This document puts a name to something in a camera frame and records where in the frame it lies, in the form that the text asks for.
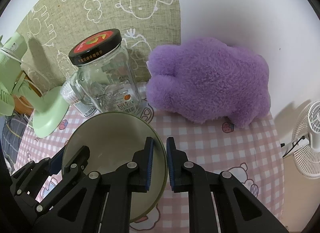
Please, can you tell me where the purple plush toy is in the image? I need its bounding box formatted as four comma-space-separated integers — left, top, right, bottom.
146, 37, 271, 128

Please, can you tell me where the cotton swab container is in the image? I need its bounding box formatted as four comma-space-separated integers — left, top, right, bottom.
60, 72, 97, 118

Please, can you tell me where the pink checkered tablecloth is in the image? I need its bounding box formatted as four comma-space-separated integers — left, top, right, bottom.
14, 100, 284, 232

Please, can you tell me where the blue plaid bedding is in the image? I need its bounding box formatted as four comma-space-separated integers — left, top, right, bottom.
1, 112, 28, 173

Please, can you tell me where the small blue floral bowl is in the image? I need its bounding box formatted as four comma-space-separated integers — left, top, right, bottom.
62, 112, 168, 222

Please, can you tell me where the glass jar black lid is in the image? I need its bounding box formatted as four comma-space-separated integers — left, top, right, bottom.
68, 29, 141, 114

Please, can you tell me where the green desk fan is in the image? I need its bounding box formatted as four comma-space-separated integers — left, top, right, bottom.
1, 32, 69, 138

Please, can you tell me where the wooden bed frame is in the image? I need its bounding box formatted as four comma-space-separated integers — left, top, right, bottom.
13, 70, 43, 116

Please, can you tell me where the white standing fan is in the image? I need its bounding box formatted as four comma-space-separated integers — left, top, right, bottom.
281, 101, 320, 179

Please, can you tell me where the green patterned wall cloth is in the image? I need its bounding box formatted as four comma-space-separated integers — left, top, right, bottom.
17, 0, 181, 91

